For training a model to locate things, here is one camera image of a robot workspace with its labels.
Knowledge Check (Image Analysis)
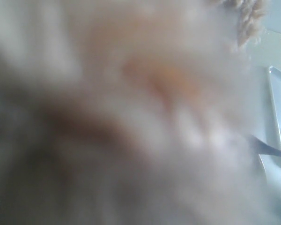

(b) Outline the brown teddy bear striped shirt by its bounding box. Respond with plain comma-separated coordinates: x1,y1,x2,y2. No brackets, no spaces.
0,0,281,225

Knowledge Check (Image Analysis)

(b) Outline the dark red wooden spoon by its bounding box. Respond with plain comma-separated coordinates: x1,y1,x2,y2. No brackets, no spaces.
250,135,281,158

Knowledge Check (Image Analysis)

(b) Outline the white rectangular plastic tray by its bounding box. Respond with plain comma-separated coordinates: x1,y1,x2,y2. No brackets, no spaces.
258,66,281,189

